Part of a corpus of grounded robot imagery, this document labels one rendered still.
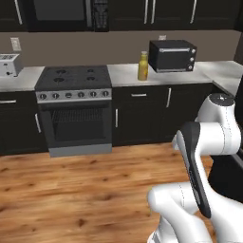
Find dark lower cupboards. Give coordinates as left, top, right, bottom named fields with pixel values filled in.
left=111, top=83, right=224, bottom=148
left=0, top=89, right=49, bottom=157

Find silver toaster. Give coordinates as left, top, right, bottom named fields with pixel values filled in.
left=0, top=53, right=24, bottom=78

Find dark cupboards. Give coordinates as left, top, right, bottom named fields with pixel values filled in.
left=0, top=0, right=27, bottom=33
left=0, top=89, right=49, bottom=157
left=111, top=83, right=224, bottom=148
left=108, top=0, right=243, bottom=32

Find black microwave oven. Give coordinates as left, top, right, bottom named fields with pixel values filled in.
left=23, top=0, right=110, bottom=33

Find yellow juice bottle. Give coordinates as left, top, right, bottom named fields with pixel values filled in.
left=137, top=50, right=150, bottom=82

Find dark upper cupboards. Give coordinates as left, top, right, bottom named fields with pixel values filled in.
left=108, top=0, right=243, bottom=32
left=0, top=0, right=27, bottom=33

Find black and silver stove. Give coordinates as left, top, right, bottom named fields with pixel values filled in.
left=34, top=65, right=114, bottom=159

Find black toaster oven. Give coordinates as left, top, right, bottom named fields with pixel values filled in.
left=148, top=39, right=198, bottom=74

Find dark counter cabinet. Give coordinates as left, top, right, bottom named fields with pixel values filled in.
left=207, top=152, right=243, bottom=204

